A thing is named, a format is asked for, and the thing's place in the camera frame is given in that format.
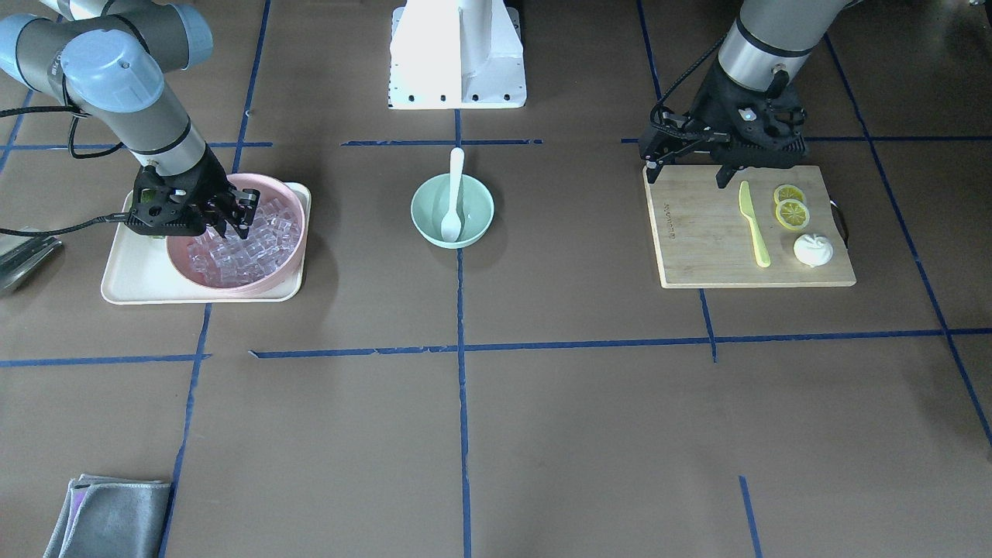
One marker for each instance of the metal ice scoop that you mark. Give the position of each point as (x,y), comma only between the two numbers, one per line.
(21,255)

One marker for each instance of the pile of clear ice cubes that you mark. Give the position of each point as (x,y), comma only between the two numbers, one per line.
(229,261)

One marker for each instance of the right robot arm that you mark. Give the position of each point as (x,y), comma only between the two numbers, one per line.
(107,60)

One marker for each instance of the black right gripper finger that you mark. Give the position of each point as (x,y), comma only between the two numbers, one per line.
(238,209)

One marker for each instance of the white plastic spoon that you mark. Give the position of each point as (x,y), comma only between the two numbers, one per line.
(451,224)

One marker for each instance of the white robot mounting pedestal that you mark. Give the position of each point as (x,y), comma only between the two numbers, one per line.
(456,55)

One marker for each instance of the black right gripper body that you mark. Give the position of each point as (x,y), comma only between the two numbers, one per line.
(208,184)

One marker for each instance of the mint green bowl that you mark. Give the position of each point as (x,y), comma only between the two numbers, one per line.
(431,202)

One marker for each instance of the bamboo cutting board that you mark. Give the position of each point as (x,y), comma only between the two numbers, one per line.
(702,240)

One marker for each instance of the cream plastic tray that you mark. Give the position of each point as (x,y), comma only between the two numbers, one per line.
(142,270)

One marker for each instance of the pink bowl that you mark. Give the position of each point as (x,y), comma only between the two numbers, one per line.
(295,195)

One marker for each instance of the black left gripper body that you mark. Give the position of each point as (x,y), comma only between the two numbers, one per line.
(711,104)

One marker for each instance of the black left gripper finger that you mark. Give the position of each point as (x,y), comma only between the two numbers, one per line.
(653,166)

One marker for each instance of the yellow plastic knife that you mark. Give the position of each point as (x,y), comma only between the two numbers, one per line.
(746,208)

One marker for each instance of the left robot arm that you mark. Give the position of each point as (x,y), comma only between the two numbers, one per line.
(768,36)

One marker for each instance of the folded grey cloth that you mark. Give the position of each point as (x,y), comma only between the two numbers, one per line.
(110,517)

